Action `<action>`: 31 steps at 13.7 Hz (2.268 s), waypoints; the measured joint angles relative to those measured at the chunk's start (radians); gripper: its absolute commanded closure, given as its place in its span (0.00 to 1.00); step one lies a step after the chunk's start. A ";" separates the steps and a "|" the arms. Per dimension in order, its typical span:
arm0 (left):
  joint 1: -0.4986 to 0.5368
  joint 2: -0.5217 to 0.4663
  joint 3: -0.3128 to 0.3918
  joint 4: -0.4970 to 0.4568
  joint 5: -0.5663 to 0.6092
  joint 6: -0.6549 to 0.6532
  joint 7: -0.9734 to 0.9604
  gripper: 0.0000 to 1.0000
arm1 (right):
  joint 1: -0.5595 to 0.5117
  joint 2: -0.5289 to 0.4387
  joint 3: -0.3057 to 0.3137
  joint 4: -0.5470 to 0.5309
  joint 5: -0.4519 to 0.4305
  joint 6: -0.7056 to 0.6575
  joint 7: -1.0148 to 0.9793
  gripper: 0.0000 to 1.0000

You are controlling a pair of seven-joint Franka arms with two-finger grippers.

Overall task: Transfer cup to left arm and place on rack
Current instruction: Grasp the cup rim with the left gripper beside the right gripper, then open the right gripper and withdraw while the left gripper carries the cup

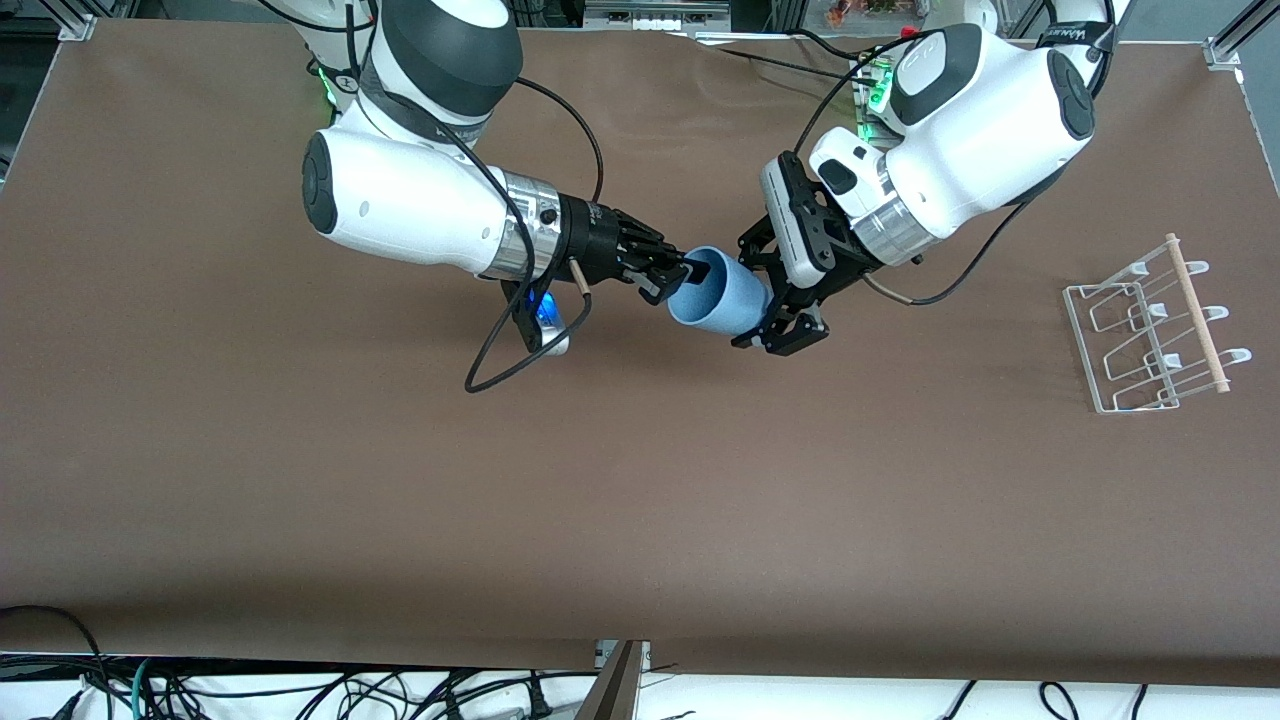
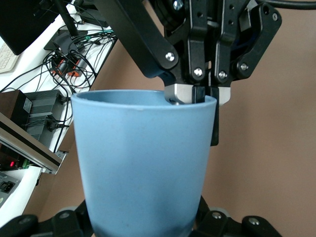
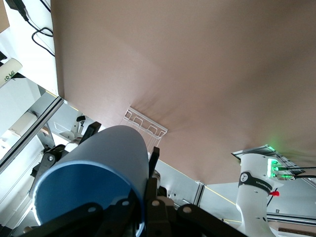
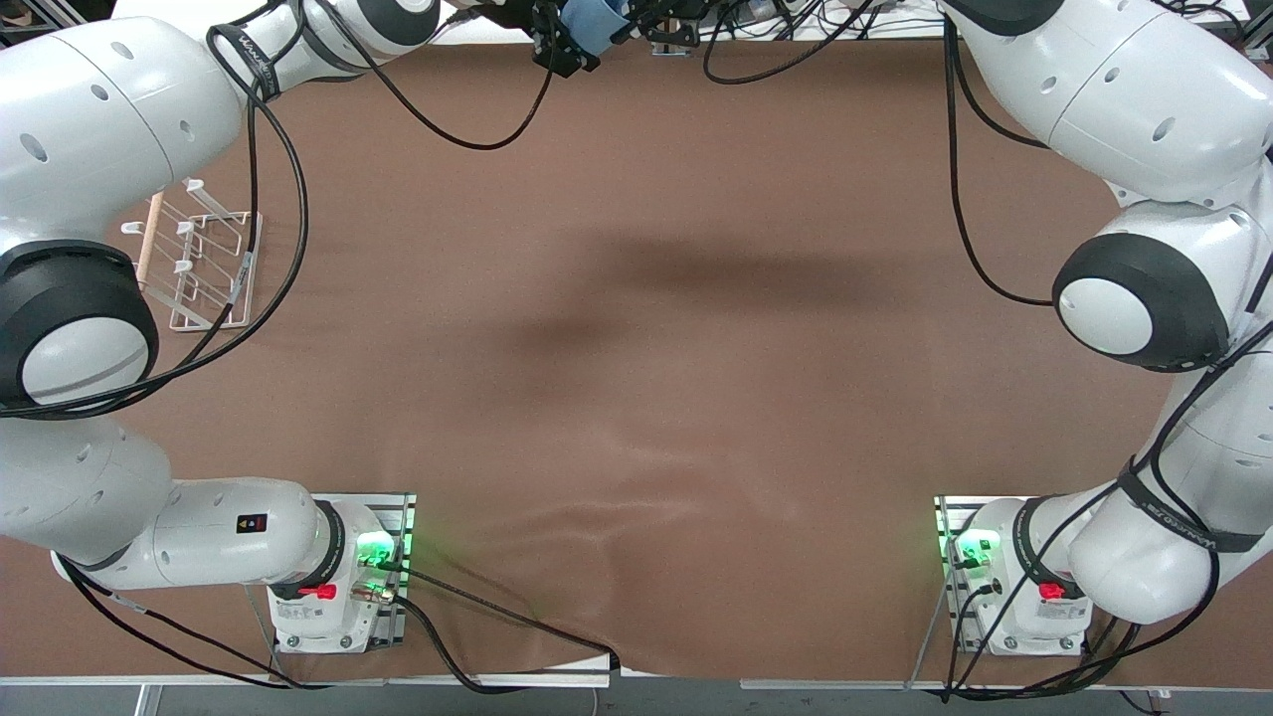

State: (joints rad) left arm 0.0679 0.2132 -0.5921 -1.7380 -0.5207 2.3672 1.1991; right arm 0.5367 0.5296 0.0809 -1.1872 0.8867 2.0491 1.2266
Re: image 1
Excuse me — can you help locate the orange red small object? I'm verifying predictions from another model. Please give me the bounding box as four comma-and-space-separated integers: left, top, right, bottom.
825, 0, 901, 27

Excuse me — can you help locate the brown table cover sheet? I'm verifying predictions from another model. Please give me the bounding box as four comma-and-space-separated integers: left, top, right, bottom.
0, 20, 1280, 688

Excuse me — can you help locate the thick black floor cable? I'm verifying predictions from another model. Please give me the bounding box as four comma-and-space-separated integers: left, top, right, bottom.
0, 604, 107, 720

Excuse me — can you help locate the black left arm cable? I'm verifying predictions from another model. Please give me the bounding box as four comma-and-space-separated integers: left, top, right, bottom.
795, 28, 1036, 307

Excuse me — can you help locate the white wire cup rack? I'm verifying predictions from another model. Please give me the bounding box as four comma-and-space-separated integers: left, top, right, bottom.
1062, 233, 1253, 414

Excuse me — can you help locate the aluminium frame beam with bracket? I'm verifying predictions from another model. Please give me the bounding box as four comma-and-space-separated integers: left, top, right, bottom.
1204, 0, 1280, 72

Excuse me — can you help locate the long black table cable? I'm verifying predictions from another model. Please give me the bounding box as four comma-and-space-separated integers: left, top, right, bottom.
688, 34, 871, 81

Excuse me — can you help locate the small aluminium corner bracket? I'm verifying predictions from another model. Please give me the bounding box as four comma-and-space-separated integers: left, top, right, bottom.
40, 0, 101, 42

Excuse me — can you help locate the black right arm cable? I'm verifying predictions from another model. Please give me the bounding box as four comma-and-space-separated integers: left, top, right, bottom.
340, 0, 606, 394

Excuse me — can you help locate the blue plastic cup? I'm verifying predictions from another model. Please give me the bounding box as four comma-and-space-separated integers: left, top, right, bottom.
667, 246, 773, 338

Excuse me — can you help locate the grey electrical box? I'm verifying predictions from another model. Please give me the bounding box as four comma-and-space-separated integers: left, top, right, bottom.
583, 0, 732, 32

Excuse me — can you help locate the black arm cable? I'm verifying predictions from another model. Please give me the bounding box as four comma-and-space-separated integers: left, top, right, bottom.
340, 0, 606, 394
795, 28, 1036, 307

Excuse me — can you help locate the aluminium profile post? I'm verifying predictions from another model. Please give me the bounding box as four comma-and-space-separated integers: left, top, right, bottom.
575, 640, 652, 720

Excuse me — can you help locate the short black table cable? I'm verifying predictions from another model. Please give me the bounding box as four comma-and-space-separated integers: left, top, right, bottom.
795, 28, 863, 63

